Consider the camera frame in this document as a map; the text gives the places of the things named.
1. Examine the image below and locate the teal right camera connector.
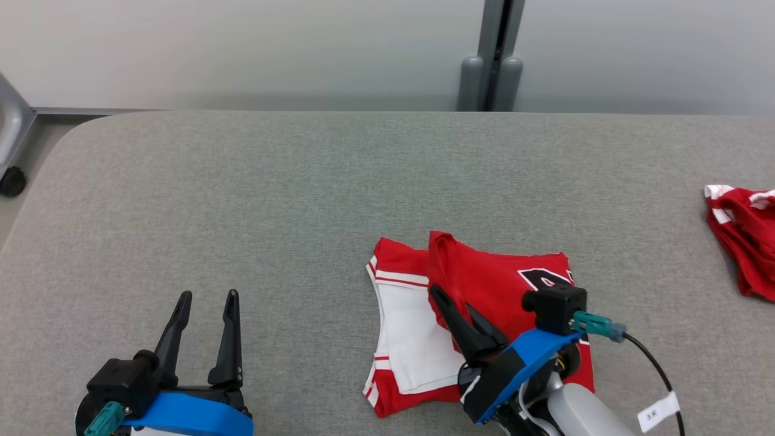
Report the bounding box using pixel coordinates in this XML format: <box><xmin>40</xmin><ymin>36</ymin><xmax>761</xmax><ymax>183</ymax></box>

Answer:
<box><xmin>571</xmin><ymin>310</ymin><xmax>627</xmax><ymax>344</ymax></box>

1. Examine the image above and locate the thin black camera cable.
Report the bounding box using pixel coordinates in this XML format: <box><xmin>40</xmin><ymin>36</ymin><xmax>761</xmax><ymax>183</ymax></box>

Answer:
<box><xmin>622</xmin><ymin>332</ymin><xmax>686</xmax><ymax>436</ymax></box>

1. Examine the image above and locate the black castor wheel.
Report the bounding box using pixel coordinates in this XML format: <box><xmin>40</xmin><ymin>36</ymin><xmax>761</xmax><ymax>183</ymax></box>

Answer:
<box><xmin>0</xmin><ymin>167</ymin><xmax>28</xmax><ymax>198</ymax></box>

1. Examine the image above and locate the white cable label tag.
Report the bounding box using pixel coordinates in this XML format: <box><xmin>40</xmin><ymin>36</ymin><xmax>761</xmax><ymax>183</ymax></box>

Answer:
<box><xmin>637</xmin><ymin>392</ymin><xmax>682</xmax><ymax>433</ymax></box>

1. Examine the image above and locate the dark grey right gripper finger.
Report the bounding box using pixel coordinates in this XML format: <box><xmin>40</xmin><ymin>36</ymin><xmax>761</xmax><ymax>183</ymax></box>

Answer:
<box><xmin>465</xmin><ymin>305</ymin><xmax>509</xmax><ymax>347</ymax></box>
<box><xmin>429</xmin><ymin>285</ymin><xmax>503</xmax><ymax>364</ymax></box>

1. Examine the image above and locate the grey fabric cushion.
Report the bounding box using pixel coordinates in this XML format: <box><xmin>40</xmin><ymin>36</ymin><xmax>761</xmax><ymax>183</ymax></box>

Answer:
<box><xmin>0</xmin><ymin>110</ymin><xmax>775</xmax><ymax>436</ymax></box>

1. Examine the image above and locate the red white jersey shirt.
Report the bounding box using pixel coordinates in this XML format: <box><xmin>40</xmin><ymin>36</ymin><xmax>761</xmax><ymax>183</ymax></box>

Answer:
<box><xmin>363</xmin><ymin>230</ymin><xmax>595</xmax><ymax>418</ymax></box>

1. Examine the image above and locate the grey metal partition post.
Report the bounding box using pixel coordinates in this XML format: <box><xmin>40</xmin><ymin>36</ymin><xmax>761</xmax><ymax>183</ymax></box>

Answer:
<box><xmin>457</xmin><ymin>0</ymin><xmax>526</xmax><ymax>113</ymax></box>

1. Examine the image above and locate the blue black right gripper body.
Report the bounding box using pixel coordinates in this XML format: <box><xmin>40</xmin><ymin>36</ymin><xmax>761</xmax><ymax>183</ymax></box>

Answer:
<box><xmin>458</xmin><ymin>329</ymin><xmax>585</xmax><ymax>424</ymax></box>

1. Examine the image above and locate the teal left camera connector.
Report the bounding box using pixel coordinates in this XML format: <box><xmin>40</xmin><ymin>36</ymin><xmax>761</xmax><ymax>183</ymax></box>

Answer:
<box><xmin>84</xmin><ymin>401</ymin><xmax>127</xmax><ymax>436</ymax></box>

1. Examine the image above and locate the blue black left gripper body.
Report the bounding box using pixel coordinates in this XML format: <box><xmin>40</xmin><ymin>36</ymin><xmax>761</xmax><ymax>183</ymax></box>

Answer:
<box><xmin>124</xmin><ymin>388</ymin><xmax>254</xmax><ymax>436</ymax></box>

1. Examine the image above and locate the teal camera connector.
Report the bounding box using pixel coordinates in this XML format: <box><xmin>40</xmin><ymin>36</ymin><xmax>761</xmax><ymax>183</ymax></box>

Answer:
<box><xmin>84</xmin><ymin>401</ymin><xmax>127</xmax><ymax>436</ymax></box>
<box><xmin>571</xmin><ymin>310</ymin><xmax>627</xmax><ymax>344</ymax></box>

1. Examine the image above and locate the red white striped garment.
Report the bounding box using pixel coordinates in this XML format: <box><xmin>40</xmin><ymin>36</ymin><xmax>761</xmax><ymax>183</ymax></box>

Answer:
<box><xmin>704</xmin><ymin>183</ymin><xmax>775</xmax><ymax>302</ymax></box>

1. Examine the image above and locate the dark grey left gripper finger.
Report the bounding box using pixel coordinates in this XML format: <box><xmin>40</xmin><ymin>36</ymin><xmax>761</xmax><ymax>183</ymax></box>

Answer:
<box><xmin>208</xmin><ymin>289</ymin><xmax>244</xmax><ymax>389</ymax></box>
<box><xmin>154</xmin><ymin>291</ymin><xmax>193</xmax><ymax>388</ymax></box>

